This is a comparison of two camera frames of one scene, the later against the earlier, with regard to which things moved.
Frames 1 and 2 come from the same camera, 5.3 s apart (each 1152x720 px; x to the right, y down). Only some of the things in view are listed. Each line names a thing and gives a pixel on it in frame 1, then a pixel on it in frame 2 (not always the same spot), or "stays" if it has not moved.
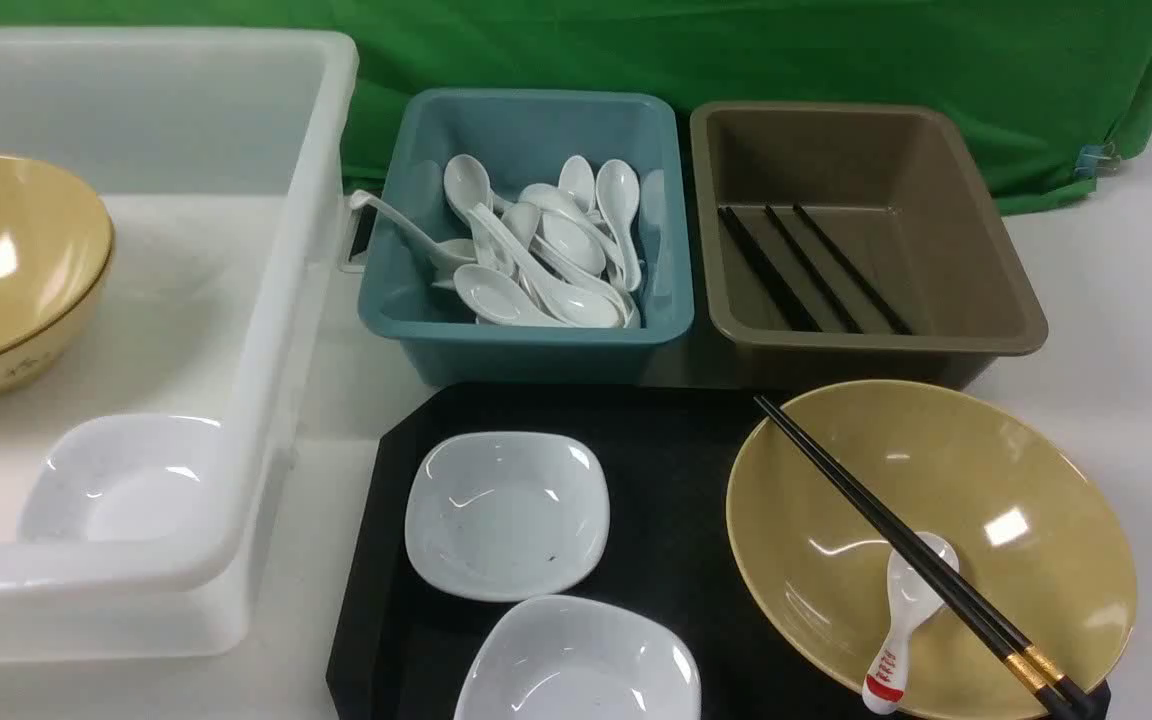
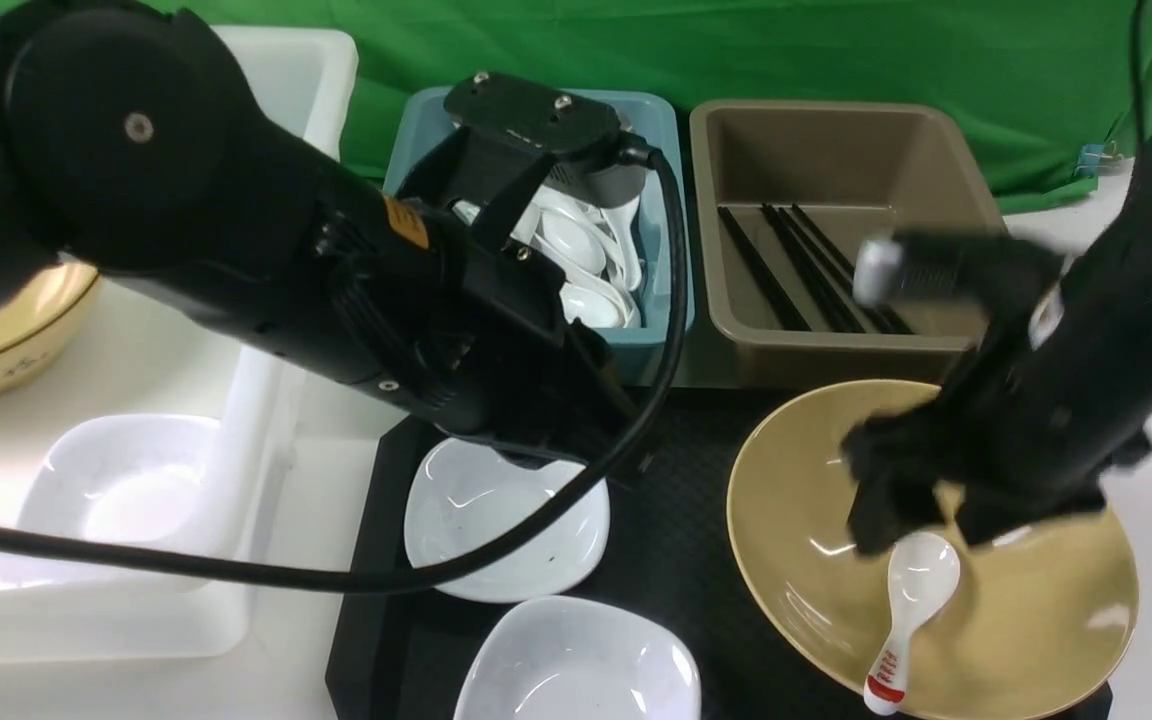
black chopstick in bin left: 774,283 stays
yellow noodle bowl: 1032,526 stays
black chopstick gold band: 1045,696 to 810,269
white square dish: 504,517 stays
